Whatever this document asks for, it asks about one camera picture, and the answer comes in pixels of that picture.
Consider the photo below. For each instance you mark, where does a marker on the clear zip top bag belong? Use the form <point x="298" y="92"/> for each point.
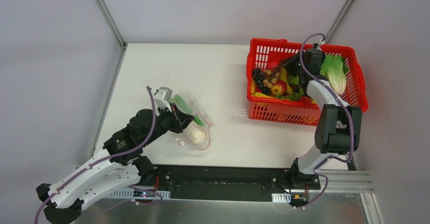
<point x="198" y="110"/>

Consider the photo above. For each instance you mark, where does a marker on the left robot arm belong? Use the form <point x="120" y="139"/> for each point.
<point x="120" y="163"/>

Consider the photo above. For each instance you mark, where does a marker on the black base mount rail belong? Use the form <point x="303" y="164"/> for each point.
<point x="222" y="183"/>

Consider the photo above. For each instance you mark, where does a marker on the dark purple grape bunch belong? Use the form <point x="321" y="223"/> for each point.
<point x="258" y="77"/>

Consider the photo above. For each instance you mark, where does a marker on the green grape bunch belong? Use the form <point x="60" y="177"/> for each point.
<point x="295" y="96"/>

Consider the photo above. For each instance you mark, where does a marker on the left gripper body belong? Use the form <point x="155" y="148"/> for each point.
<point x="183" y="119"/>

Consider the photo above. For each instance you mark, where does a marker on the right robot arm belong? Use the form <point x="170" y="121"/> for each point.
<point x="323" y="78"/>

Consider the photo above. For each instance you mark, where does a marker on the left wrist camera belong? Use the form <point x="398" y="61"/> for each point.
<point x="161" y="97"/>

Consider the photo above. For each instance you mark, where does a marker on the red apple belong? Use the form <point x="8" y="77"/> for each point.
<point x="279" y="88"/>

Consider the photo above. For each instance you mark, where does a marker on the red plastic basket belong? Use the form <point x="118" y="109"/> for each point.
<point x="263" y="51"/>

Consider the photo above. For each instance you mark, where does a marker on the light green lime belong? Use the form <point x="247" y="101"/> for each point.
<point x="294" y="80"/>

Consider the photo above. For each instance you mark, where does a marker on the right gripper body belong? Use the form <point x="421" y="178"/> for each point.
<point x="295" y="68"/>

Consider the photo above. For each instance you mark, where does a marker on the yellow banana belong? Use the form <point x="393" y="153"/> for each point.
<point x="284" y="77"/>

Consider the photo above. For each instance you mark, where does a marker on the white green napa cabbage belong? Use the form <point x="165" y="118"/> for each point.
<point x="196" y="135"/>

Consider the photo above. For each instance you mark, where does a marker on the large green lettuce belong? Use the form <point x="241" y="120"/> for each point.
<point x="334" y="70"/>

